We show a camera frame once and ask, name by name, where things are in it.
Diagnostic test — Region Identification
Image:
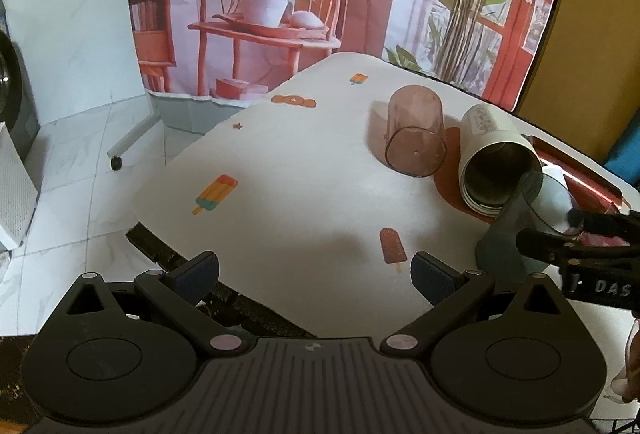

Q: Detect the cream steel thermos cup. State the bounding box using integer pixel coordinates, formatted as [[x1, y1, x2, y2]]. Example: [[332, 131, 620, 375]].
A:
[[458, 102, 541, 217]]

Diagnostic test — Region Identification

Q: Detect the dark green translucent cup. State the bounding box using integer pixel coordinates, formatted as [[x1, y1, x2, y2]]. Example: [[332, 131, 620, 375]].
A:
[[475, 172, 582, 284]]

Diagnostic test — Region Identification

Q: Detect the dark round appliance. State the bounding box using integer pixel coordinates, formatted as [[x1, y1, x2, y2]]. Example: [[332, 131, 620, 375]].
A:
[[1, 4, 40, 159]]

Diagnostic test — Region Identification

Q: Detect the white perforated appliance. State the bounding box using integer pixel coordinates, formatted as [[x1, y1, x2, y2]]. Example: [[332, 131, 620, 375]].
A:
[[0, 122, 38, 251]]

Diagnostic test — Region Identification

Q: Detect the red metallic thermos bottle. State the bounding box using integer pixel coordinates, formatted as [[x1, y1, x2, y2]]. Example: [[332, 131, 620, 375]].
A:
[[527, 135, 627, 211]]

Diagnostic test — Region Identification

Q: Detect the brown translucent plastic cup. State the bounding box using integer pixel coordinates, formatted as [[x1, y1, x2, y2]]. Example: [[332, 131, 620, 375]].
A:
[[385, 85, 447, 177]]

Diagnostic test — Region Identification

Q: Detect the person's hand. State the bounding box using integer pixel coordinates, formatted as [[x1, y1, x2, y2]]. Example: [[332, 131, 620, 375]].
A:
[[611, 318, 640, 402]]

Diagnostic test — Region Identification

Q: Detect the white rolling board stand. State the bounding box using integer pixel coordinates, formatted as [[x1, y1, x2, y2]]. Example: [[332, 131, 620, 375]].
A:
[[1, 0, 152, 158]]

